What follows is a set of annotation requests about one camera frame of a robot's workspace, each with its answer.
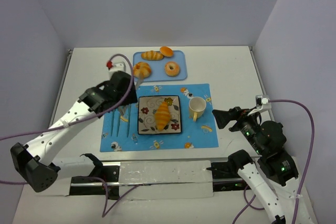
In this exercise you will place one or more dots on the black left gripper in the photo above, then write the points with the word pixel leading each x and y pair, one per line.
pixel 128 94

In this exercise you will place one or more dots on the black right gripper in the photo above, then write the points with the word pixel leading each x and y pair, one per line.
pixel 237 119

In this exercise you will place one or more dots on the metal serving tongs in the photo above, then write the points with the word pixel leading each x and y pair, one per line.
pixel 122 109

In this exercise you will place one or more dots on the long striped croissant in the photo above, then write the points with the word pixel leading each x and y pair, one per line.
pixel 162 116

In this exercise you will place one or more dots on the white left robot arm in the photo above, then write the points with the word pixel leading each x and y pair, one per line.
pixel 36 160

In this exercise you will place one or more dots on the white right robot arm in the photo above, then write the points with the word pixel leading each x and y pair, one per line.
pixel 274 177

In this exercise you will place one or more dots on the round twisted bread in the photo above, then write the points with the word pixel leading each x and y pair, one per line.
pixel 142 70

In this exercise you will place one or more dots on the teal plastic fork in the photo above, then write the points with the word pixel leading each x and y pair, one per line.
pixel 112 122

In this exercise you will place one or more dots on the teal plastic spoon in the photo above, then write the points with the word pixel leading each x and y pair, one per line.
pixel 118 125

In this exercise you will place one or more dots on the teal plastic knife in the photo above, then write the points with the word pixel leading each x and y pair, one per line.
pixel 129 119

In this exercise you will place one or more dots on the yellow mug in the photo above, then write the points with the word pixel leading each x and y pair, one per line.
pixel 196 106

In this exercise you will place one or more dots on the square floral plate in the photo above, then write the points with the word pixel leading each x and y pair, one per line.
pixel 147 108

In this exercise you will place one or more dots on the blue cartoon placemat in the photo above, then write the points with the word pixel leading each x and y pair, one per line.
pixel 199 134

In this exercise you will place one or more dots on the blue plastic tray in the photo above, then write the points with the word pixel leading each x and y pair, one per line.
pixel 158 72

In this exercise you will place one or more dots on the upper striped croissant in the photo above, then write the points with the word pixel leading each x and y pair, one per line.
pixel 152 55

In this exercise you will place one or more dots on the sugared orange donut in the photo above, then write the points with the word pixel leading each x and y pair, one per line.
pixel 172 69

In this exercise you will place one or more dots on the round orange bun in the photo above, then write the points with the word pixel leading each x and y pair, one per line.
pixel 166 51

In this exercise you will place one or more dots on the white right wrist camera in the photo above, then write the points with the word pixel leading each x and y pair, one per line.
pixel 263 104

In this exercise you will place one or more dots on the metal rail with white cover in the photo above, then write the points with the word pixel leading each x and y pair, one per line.
pixel 158 180

